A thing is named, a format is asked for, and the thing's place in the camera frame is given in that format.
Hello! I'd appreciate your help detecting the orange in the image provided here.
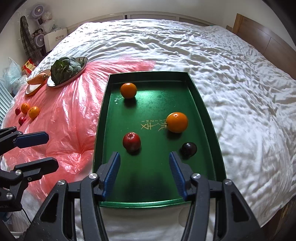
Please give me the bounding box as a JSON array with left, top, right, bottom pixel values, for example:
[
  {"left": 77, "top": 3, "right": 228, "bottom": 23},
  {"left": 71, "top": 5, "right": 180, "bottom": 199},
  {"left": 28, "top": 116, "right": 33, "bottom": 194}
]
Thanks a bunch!
[
  {"left": 21, "top": 102, "right": 30, "bottom": 114},
  {"left": 120, "top": 83, "right": 137, "bottom": 99},
  {"left": 166, "top": 112, "right": 189, "bottom": 133},
  {"left": 28, "top": 106, "right": 40, "bottom": 120}
]

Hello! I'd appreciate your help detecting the red apple centre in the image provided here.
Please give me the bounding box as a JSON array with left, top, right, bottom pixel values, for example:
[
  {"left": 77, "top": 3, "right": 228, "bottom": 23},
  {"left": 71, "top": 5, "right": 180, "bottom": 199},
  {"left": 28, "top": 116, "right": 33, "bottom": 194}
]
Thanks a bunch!
[{"left": 18, "top": 116, "right": 27, "bottom": 126}]

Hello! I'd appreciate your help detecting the dark red apple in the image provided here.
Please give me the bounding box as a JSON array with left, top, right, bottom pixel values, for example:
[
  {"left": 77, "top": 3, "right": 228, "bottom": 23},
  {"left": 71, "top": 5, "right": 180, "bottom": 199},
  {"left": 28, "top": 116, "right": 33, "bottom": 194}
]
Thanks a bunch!
[{"left": 15, "top": 108, "right": 21, "bottom": 115}]

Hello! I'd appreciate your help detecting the white radiator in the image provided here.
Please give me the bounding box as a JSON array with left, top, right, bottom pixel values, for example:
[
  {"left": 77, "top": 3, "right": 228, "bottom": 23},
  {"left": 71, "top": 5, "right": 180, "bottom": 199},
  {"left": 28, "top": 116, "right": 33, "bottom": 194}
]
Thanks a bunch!
[{"left": 0, "top": 83, "right": 13, "bottom": 126}]

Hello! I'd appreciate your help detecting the orange rimmed oval plate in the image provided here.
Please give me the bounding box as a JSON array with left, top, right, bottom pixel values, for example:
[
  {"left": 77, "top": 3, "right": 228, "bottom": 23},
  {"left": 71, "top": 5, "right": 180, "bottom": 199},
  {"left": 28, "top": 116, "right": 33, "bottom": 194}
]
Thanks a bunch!
[{"left": 26, "top": 69, "right": 51, "bottom": 96}]

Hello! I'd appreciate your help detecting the plastic bag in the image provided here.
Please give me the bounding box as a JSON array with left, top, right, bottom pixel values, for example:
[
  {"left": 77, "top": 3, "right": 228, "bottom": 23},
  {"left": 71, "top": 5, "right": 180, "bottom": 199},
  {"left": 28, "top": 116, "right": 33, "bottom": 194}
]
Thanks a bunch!
[{"left": 1, "top": 57, "right": 27, "bottom": 96}]

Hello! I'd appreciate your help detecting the large carrot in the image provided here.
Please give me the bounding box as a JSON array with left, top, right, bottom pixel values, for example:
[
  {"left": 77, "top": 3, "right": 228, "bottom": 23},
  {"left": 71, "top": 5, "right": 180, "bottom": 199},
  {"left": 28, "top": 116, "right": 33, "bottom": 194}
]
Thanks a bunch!
[{"left": 27, "top": 72, "right": 49, "bottom": 85}]

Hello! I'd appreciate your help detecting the pink plastic sheet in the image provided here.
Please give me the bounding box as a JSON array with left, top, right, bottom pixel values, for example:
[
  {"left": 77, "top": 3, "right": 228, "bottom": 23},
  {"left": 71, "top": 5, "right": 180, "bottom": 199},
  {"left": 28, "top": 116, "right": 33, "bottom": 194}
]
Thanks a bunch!
[{"left": 2, "top": 58, "right": 156, "bottom": 202}]

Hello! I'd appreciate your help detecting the dark plum in tray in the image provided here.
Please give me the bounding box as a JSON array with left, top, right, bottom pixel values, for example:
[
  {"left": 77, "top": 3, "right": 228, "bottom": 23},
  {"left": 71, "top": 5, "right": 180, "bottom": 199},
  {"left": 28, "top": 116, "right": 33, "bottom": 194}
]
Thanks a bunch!
[{"left": 180, "top": 142, "right": 197, "bottom": 159}]

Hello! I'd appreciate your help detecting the red snack box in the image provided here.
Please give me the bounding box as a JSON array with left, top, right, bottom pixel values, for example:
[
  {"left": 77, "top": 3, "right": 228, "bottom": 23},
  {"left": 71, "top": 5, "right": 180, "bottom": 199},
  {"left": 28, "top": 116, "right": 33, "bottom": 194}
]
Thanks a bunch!
[{"left": 22, "top": 58, "right": 36, "bottom": 76}]

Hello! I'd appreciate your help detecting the green leafy vegetable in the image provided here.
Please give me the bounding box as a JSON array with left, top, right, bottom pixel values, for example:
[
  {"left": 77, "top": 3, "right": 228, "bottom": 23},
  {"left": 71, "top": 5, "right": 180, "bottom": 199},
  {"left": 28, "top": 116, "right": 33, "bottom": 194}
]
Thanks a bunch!
[{"left": 50, "top": 56, "right": 85, "bottom": 85}]

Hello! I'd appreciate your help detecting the red apple in tray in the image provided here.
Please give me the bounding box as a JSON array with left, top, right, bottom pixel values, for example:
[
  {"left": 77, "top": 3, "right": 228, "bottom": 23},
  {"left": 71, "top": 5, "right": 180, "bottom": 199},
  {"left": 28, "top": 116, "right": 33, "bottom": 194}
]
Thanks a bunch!
[{"left": 122, "top": 132, "right": 141, "bottom": 152}]

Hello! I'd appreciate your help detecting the plaid scarf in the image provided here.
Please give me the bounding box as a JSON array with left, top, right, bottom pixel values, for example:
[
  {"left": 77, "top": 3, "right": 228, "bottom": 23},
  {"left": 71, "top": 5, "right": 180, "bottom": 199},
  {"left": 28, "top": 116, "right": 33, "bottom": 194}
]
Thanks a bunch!
[{"left": 20, "top": 16, "right": 43, "bottom": 66}]

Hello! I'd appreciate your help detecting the white cardboard box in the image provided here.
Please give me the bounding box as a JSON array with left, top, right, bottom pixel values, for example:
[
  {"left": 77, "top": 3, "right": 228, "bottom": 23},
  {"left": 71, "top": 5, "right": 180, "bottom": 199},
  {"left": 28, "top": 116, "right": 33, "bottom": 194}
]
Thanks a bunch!
[{"left": 44, "top": 28, "right": 68, "bottom": 53}]

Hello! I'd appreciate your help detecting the pink rimmed oval plate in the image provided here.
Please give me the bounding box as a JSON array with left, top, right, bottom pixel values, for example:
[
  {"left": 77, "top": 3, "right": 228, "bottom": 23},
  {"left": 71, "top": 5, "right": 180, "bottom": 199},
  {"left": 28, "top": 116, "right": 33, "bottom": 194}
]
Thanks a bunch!
[{"left": 46, "top": 56, "right": 89, "bottom": 88}]

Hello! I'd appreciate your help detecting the green tray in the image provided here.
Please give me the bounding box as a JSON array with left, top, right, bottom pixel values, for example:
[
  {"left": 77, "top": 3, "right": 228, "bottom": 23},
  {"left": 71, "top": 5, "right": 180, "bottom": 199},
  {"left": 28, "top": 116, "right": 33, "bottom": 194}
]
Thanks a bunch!
[{"left": 93, "top": 71, "right": 226, "bottom": 208}]

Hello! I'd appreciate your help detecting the small fan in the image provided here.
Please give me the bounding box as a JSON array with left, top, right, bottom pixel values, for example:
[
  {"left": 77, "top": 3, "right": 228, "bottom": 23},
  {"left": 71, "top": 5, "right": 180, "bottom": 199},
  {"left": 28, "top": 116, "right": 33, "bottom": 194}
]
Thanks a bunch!
[{"left": 30, "top": 4, "right": 44, "bottom": 19}]

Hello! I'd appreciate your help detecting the wooden headboard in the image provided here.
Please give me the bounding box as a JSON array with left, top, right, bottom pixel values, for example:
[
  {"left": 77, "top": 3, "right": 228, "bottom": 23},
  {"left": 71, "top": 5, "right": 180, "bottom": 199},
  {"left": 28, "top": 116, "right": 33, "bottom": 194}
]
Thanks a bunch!
[{"left": 226, "top": 14, "right": 296, "bottom": 79}]

